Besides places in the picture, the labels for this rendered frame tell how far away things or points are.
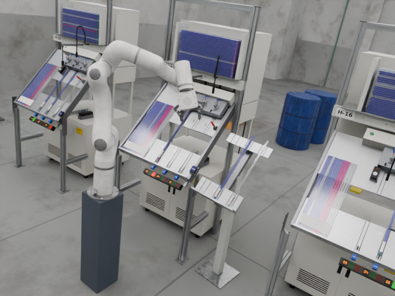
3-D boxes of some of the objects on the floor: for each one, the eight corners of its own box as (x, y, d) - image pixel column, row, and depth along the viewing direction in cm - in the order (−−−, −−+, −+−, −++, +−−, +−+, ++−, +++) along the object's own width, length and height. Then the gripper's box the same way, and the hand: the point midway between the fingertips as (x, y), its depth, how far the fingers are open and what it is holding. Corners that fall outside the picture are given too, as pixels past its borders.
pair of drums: (327, 139, 620) (341, 94, 589) (312, 156, 528) (327, 104, 498) (290, 128, 649) (301, 84, 619) (270, 143, 558) (281, 93, 527)
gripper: (202, 88, 192) (207, 119, 191) (171, 93, 193) (176, 124, 192) (201, 85, 184) (206, 117, 183) (168, 90, 186) (174, 123, 185)
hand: (190, 119), depth 188 cm, fingers open, 8 cm apart
